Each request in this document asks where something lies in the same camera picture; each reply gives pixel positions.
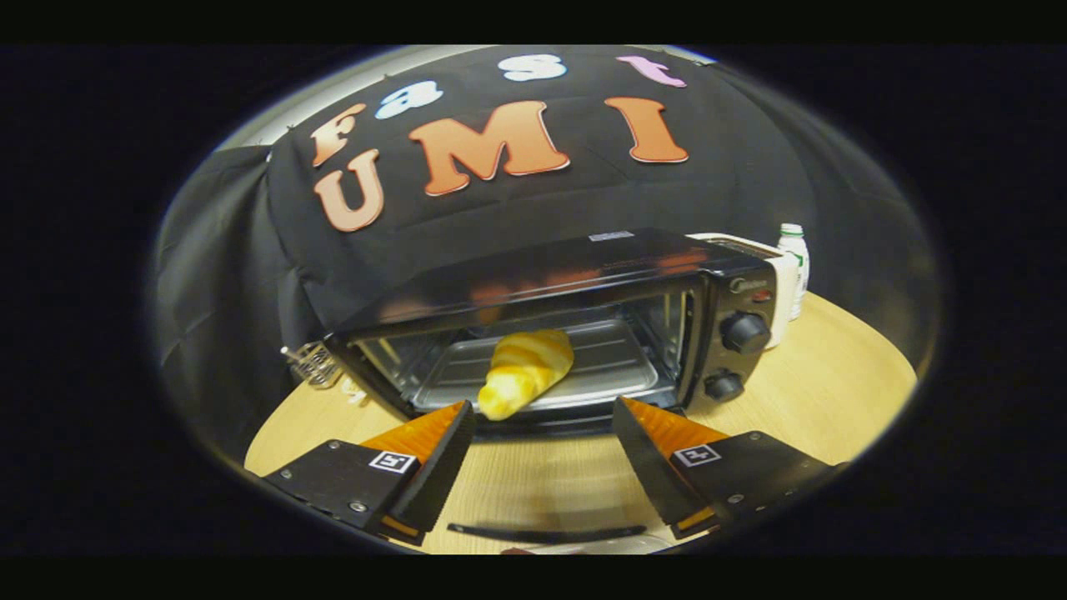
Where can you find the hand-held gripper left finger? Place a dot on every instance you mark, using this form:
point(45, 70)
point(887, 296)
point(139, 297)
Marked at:
point(438, 475)

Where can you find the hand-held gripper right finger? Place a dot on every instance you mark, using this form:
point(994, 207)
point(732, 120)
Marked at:
point(654, 479)

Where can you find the golden croissant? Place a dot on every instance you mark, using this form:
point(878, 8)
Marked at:
point(525, 371)

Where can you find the black toaster oven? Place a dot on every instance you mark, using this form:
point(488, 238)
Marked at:
point(742, 333)

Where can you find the white bread toaster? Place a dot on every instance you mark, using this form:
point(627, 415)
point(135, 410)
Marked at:
point(783, 283)

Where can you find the small white dish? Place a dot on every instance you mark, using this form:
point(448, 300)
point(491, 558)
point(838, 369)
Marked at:
point(356, 393)

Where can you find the white bottle with green label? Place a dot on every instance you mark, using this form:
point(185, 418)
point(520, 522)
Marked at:
point(796, 262)

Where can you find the black backdrop cloth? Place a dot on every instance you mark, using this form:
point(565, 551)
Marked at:
point(583, 200)

